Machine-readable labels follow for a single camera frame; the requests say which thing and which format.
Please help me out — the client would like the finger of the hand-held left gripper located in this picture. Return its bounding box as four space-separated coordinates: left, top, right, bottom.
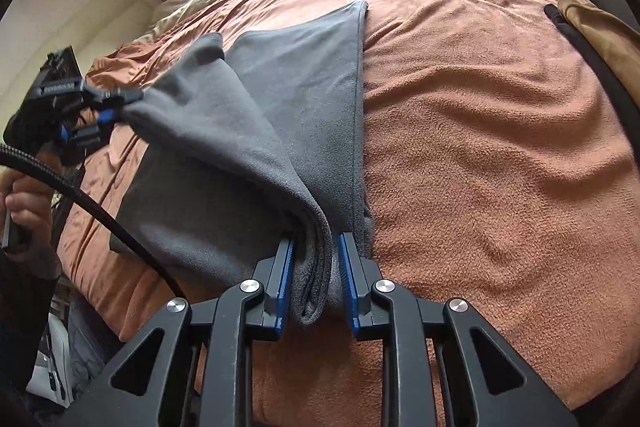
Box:
82 88 147 108
62 107 122 158

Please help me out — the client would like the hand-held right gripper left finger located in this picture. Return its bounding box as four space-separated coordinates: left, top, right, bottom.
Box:
55 237 296 427

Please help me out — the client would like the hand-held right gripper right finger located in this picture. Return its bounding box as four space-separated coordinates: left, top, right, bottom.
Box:
337 233 581 427

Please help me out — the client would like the grey t-shirt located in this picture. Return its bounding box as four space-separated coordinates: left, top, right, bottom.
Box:
109 0 376 328

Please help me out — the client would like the person's left hand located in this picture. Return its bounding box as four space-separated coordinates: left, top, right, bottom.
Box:
0 164 57 260

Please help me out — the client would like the orange blanket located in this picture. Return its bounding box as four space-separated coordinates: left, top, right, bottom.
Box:
55 0 640 427

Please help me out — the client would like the folded black cloth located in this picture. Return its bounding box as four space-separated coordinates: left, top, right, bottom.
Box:
544 3 640 142

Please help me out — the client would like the folded brown cloth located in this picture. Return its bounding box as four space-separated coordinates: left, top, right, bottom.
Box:
557 0 640 102

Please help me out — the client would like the black braided cable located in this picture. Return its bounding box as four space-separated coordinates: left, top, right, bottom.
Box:
0 143 188 303

